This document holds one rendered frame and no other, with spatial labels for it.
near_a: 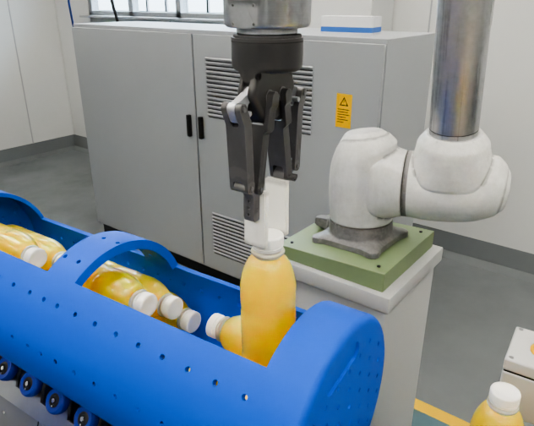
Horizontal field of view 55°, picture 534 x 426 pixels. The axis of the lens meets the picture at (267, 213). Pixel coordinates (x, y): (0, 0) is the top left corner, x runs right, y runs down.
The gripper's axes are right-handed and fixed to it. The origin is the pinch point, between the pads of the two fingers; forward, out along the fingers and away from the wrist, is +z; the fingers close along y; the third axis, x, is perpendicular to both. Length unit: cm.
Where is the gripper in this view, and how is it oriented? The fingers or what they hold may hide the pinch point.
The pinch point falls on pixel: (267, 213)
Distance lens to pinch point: 60.8
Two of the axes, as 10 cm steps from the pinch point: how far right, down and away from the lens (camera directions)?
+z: 0.0, 9.2, 3.9
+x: 8.3, 2.2, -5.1
